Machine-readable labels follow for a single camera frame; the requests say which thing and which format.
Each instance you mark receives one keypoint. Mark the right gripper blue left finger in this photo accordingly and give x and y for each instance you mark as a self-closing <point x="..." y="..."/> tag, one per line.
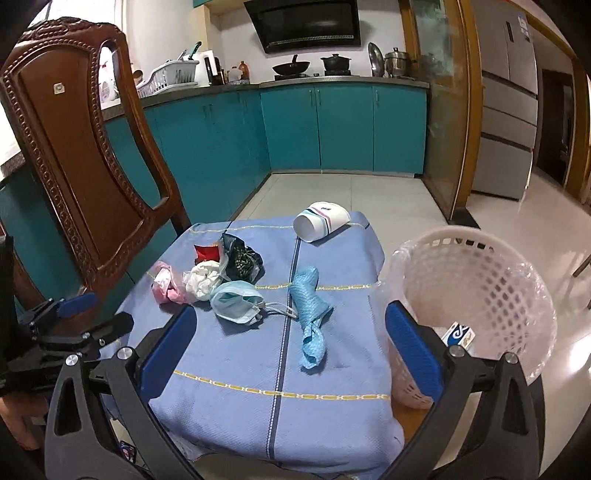
<point x="161" y="350"/>

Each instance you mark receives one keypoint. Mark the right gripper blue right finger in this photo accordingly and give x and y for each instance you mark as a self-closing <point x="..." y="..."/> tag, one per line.
<point x="415" y="357"/>

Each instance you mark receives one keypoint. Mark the blue white medicine box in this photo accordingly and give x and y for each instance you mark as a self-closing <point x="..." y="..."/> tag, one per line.
<point x="460" y="335"/>

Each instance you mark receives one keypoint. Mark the pink plastic bag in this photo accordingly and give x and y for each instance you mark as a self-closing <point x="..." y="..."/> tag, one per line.
<point x="167" y="286"/>

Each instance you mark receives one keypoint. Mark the white tissue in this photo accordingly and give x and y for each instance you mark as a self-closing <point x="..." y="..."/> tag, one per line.
<point x="201" y="280"/>

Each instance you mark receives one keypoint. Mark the light blue face mask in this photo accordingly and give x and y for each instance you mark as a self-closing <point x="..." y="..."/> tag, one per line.
<point x="241" y="303"/>

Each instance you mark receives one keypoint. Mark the red snack wrapper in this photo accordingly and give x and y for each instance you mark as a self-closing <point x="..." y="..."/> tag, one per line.
<point x="207" y="253"/>

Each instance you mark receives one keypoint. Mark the blue twisted cloth rag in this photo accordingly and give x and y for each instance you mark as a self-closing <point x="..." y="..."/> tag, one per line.
<point x="311" y="313"/>

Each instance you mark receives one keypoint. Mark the dark patterned plastic bag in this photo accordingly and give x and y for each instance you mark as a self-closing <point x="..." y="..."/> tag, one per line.
<point x="239" y="262"/>

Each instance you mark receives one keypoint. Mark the white striped paper cup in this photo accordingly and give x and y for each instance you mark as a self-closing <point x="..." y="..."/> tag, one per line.
<point x="320" y="220"/>

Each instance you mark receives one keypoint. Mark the white lattice trash basket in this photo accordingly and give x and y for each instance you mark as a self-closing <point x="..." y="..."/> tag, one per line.
<point x="461" y="275"/>

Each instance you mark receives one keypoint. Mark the person's left hand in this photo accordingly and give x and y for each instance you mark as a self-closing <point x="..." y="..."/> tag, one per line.
<point x="17" y="411"/>

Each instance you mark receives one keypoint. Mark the blue striped table cloth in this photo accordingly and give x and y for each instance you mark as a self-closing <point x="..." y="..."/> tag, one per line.
<point x="241" y="389"/>

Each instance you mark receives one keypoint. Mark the silver refrigerator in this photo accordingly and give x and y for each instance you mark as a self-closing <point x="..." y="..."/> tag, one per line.
<point x="510" y="110"/>

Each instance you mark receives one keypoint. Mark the white dish rack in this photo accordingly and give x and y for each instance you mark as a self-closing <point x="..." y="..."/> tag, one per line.
<point x="168" y="75"/>

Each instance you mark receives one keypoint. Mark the steel pot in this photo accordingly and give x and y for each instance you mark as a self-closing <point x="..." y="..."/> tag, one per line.
<point x="397" y="63"/>

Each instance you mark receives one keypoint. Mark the steel pot lid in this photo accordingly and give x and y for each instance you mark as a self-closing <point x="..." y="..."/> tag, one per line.
<point x="377" y="63"/>

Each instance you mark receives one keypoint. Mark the brown sauce bottle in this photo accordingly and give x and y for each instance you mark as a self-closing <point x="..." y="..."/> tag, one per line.
<point x="244" y="72"/>

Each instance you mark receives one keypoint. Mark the black cooking pot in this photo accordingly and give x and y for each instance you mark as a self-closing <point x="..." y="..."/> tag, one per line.
<point x="336" y="65"/>

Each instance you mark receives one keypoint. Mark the black wok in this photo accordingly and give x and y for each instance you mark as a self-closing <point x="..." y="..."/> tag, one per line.
<point x="293" y="68"/>

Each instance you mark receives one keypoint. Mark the wood framed glass door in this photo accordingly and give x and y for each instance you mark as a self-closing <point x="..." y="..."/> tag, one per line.
<point x="442" y="41"/>

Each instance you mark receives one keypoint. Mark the black range hood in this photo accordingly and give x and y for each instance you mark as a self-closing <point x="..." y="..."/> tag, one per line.
<point x="284" y="25"/>

